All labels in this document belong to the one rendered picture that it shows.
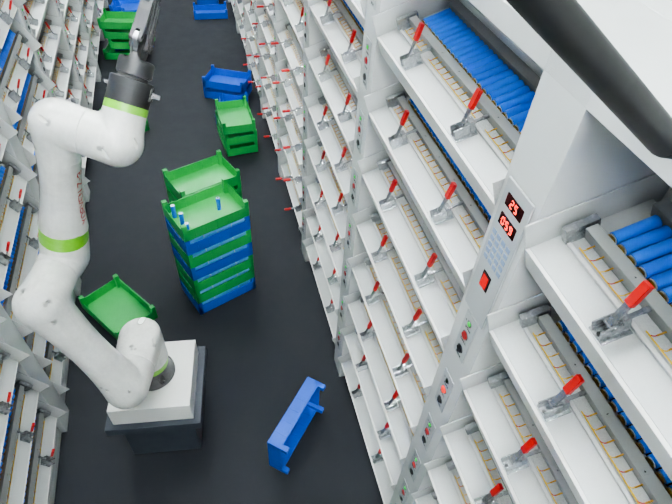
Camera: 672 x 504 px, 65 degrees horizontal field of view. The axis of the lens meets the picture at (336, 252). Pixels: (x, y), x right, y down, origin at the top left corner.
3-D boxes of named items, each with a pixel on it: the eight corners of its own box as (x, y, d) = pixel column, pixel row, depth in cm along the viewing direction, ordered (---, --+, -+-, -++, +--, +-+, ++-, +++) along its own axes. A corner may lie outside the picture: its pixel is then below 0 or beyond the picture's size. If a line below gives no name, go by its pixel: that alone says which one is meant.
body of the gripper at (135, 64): (154, 85, 118) (164, 43, 117) (146, 80, 110) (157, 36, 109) (120, 74, 117) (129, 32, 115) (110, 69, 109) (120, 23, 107)
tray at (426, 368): (430, 404, 127) (423, 388, 120) (359, 233, 167) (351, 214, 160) (508, 374, 126) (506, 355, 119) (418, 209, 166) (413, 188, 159)
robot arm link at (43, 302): (112, 419, 160) (-12, 312, 124) (128, 372, 172) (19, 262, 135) (151, 414, 158) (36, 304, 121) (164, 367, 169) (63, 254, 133)
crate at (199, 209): (185, 242, 213) (182, 228, 207) (164, 215, 224) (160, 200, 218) (249, 215, 227) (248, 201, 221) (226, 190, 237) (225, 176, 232)
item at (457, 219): (468, 301, 99) (459, 257, 89) (372, 126, 139) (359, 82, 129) (570, 260, 98) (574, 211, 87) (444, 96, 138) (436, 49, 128)
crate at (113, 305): (82, 308, 247) (77, 297, 241) (120, 284, 258) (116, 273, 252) (120, 344, 234) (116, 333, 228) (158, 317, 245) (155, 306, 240)
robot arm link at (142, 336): (122, 385, 173) (107, 352, 160) (136, 345, 184) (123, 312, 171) (162, 387, 173) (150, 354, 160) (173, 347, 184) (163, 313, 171)
